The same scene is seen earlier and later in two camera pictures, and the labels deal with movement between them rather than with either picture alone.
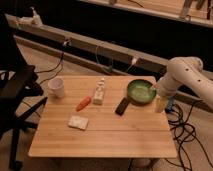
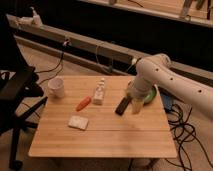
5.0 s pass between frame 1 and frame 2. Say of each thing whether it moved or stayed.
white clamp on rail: stayed
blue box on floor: stayed
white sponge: stayed
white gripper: moved
